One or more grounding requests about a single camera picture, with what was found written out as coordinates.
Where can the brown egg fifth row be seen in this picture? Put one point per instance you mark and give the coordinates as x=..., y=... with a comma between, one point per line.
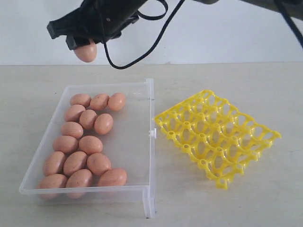
x=76, y=161
x=54, y=163
x=98, y=164

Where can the brown egg second row right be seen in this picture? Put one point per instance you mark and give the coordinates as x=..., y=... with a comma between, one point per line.
x=103, y=124

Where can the yellow plastic egg tray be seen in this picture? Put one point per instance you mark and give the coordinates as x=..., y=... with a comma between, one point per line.
x=219, y=138

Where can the brown egg second row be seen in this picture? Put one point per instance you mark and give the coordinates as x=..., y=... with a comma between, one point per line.
x=87, y=119
x=73, y=113
x=103, y=124

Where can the clear plastic tray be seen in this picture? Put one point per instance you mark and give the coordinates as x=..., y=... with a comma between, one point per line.
x=129, y=145

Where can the brown egg third row left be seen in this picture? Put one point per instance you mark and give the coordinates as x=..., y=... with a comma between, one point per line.
x=73, y=129

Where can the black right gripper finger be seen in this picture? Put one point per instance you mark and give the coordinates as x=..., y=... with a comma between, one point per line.
x=67, y=25
x=74, y=42

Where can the brown egg fourth row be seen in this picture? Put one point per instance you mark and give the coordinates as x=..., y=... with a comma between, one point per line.
x=65, y=144
x=90, y=145

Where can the brown egg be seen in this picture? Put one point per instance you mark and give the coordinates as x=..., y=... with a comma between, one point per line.
x=87, y=53
x=52, y=181
x=80, y=99
x=116, y=102
x=113, y=177
x=99, y=102
x=80, y=178

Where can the brown egg second row middle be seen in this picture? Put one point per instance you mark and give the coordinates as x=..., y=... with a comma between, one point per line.
x=87, y=119

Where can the brown egg second row left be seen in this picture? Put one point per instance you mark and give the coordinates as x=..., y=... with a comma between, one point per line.
x=73, y=113

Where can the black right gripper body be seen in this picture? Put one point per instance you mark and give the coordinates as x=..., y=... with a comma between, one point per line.
x=105, y=19

